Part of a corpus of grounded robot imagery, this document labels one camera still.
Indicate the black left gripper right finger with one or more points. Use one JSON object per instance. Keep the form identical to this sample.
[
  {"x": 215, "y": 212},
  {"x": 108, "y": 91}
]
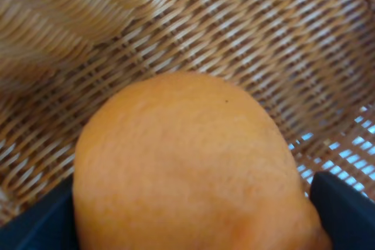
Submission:
[{"x": 346, "y": 215}]

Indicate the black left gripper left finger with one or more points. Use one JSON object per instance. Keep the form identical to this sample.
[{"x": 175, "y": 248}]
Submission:
[{"x": 48, "y": 224}]

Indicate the orange with stem knob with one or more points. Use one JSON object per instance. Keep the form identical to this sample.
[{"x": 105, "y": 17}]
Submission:
[{"x": 189, "y": 161}]

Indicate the orange woven wicker basket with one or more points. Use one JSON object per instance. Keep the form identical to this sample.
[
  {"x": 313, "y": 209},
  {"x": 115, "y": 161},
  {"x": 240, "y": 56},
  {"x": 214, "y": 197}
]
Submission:
[{"x": 309, "y": 63}]

